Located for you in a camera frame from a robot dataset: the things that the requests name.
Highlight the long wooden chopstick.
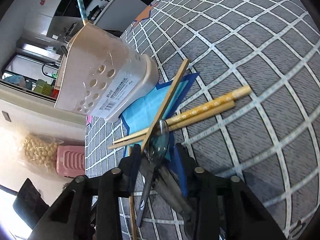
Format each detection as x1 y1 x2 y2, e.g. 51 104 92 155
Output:
129 194 138 240

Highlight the blue patterned chopstick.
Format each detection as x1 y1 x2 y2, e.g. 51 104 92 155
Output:
77 0 88 25

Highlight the black plastic spoon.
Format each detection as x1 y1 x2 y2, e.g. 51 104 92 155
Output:
152 166 196 231

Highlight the black pot on stove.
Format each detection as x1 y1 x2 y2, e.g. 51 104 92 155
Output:
87 5 105 22

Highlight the beige plastic utensil holder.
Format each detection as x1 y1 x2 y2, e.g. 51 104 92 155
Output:
55 23 159 122

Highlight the gold patterned chopstick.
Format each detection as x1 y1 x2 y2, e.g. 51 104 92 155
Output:
112 84 252 145
108 101 235 150

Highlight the clear grey plastic spoon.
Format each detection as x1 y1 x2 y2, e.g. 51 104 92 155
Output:
136 119 169 228

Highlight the grey checked tablecloth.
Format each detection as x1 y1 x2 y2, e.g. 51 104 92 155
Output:
85 0 320 240

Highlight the bag of beige balls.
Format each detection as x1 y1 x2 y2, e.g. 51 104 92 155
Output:
22 134 63 171

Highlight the pink plastic stool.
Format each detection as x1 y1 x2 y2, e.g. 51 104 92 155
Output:
56 145 85 178

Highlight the plain wooden chopstick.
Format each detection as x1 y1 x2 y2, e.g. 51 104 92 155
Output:
141 59 189 153

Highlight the black kitchen faucet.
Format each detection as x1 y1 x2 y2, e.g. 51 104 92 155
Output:
41 62 60 78

